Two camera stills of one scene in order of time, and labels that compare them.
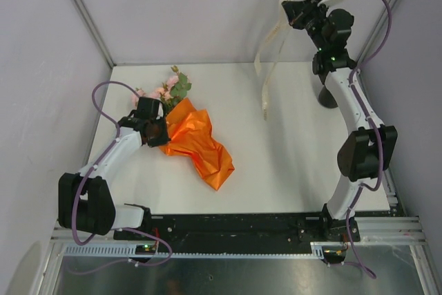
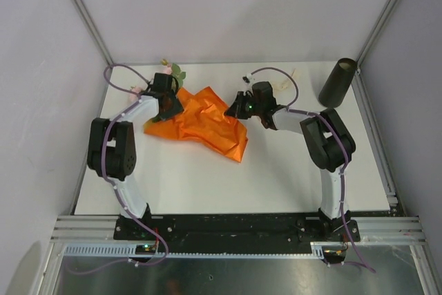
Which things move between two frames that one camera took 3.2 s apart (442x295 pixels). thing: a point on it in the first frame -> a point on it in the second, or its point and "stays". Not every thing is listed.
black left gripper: (160, 119) -> (176, 108)
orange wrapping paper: (188, 132) -> (202, 119)
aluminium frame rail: (84, 13) stays
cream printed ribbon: (281, 29) -> (284, 83)
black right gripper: (298, 12) -> (236, 109)
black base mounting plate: (241, 231) stays
